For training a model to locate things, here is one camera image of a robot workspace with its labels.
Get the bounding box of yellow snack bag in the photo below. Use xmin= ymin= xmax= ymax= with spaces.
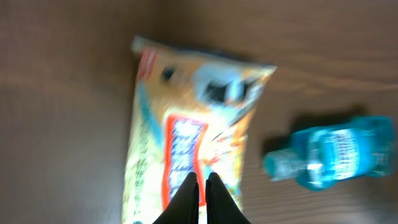
xmin=121 ymin=36 xmax=276 ymax=223

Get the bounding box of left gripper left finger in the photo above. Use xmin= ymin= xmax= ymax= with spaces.
xmin=154 ymin=172 xmax=199 ymax=224

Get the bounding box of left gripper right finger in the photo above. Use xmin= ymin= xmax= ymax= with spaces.
xmin=205 ymin=172 xmax=251 ymax=224

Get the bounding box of blue mouthwash bottle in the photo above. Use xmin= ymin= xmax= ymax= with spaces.
xmin=263 ymin=116 xmax=395 ymax=191

